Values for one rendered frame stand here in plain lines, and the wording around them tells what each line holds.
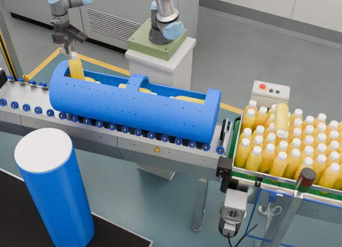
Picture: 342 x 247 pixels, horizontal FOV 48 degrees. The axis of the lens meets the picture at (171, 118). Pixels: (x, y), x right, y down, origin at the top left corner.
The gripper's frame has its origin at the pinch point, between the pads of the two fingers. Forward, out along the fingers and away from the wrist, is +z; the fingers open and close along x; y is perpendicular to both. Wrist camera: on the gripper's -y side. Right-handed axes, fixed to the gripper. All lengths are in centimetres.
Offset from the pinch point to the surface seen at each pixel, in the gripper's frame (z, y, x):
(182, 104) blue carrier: 11, -60, 8
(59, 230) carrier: 88, 0, 54
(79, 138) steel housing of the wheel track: 49, -2, 15
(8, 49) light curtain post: 32, 65, -30
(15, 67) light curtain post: 47, 65, -29
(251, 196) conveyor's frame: 53, -103, 24
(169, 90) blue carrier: 24, -48, -13
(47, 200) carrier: 54, -1, 54
